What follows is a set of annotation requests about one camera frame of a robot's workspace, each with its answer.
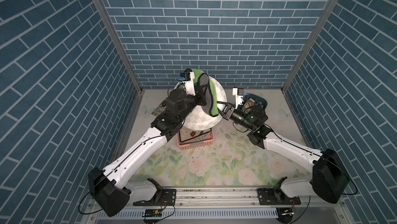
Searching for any dark green plastic bin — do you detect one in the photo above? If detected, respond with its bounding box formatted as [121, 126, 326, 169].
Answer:
[244, 93, 268, 109]

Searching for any pink perforated plastic basket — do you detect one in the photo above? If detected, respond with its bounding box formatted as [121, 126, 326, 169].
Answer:
[177, 128, 214, 150]

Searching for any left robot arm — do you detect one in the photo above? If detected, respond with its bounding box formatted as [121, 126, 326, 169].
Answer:
[88, 88, 214, 217]

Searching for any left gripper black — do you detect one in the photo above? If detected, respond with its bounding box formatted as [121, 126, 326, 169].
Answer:
[175, 83, 207, 123]

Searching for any aluminium rail frame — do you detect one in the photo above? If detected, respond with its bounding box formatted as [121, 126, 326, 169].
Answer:
[81, 186, 354, 224]

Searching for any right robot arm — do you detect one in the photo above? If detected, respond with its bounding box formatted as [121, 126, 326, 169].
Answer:
[220, 102, 350, 204]

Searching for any square floral plate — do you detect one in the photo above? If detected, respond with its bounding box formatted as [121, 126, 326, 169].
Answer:
[178, 127, 212, 143]

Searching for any small green circuit board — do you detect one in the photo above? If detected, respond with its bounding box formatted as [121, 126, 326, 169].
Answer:
[143, 209, 162, 219]

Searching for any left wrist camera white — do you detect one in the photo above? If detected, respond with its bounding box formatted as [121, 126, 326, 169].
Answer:
[179, 72, 195, 96]

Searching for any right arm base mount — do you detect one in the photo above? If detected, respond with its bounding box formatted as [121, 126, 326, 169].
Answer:
[257, 177, 301, 206]

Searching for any blue checkered round plate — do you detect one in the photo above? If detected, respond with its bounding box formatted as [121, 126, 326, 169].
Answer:
[184, 76, 227, 131]

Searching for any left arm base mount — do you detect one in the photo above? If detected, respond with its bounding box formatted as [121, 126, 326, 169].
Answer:
[130, 178, 176, 206]

